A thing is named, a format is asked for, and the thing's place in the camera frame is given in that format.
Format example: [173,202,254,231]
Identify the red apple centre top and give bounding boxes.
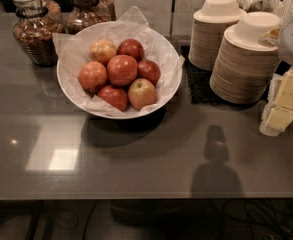
[107,55,138,86]

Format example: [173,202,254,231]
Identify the yellowish apple back left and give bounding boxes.
[89,40,117,65]

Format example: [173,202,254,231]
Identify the paper bowl stack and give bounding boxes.
[209,12,281,105]
[188,0,245,71]

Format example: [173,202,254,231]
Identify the yellow green apple front right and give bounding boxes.
[128,78,157,110]

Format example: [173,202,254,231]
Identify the orange red apple left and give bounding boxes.
[78,61,108,93]

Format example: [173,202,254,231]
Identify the dark red apple back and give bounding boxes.
[117,39,145,62]

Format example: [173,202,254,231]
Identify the paper bowl stack back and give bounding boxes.
[188,0,245,71]

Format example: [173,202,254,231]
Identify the white dispenser box left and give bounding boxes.
[114,0,172,36]

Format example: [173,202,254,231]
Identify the glass cereal jar middle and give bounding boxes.
[65,0,111,34]

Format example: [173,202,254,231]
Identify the red apple front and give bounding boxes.
[97,85,128,111]

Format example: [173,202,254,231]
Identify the glass cereal jar left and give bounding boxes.
[12,0,65,67]

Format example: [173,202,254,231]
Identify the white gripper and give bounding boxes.
[258,11,293,137]

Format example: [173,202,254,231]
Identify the white bowl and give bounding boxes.
[56,20,184,120]

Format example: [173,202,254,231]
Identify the paper bowl stack front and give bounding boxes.
[209,12,281,105]

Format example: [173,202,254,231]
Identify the red apple right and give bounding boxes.
[138,60,161,86]

